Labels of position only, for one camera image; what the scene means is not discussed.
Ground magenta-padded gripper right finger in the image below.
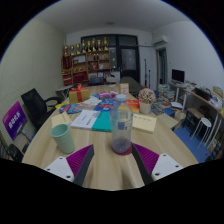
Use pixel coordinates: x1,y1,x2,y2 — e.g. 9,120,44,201
130,143,184,186

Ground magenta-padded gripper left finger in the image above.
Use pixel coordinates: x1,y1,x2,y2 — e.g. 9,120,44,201
43,143,95,187

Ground clear plastic water bottle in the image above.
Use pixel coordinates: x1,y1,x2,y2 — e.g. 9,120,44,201
109,93,134,155

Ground pale green cup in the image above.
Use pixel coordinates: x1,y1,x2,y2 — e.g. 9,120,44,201
50,123,76,155

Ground flat round red coaster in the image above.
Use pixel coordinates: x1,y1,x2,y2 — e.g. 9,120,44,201
114,143,134,156

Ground low wooden side table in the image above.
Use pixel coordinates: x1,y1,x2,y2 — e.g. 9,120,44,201
156,113,181,130

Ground wide beige book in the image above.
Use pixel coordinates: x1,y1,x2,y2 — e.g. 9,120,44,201
131,113,158,134

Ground small beige book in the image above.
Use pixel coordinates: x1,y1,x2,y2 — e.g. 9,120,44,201
50,111,73,128

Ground black chair with slim back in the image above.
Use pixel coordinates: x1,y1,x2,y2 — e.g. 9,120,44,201
0,143,24,163

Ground white book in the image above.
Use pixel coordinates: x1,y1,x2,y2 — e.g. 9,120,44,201
70,109,102,130

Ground white round stool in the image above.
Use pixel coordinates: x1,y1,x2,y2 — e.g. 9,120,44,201
191,117,213,146

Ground blue and red brochure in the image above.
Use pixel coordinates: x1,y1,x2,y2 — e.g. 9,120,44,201
59,103,81,115

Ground brown wooden stool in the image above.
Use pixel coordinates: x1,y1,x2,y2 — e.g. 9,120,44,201
183,107,205,129

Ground teal book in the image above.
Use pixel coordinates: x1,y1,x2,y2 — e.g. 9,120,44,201
91,110,113,133

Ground purple sign board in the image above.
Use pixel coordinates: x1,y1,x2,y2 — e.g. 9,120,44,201
1,100,28,141

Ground black office chair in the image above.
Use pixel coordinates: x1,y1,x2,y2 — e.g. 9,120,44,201
20,87,63,131

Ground pink flowers in white pot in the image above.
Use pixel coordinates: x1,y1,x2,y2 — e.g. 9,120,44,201
137,87,157,115

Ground gold gift box red ribbon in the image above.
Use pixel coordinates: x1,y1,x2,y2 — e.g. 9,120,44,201
68,83,91,104

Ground long cluttered wooden desk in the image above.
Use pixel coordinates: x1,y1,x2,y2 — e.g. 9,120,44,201
168,79,224,158

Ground small white round table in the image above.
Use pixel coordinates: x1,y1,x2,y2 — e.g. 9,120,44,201
55,84,74,99

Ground small pale pink box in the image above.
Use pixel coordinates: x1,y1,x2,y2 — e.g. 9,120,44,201
118,83,130,95

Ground grey armchair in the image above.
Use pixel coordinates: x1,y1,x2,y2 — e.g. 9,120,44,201
119,76,143,96

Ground black computer monitor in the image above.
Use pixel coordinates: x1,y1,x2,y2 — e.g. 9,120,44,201
171,68,186,84

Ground black microphone stand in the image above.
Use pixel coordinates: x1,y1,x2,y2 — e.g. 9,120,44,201
143,58,148,88

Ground wooden shelf unit with trophies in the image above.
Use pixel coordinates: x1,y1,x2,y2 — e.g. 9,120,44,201
61,37,111,86

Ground black framed glass door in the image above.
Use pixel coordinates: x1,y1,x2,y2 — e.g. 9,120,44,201
80,34,141,84

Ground white wall air conditioner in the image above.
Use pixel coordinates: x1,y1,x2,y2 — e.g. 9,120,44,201
152,34,169,46

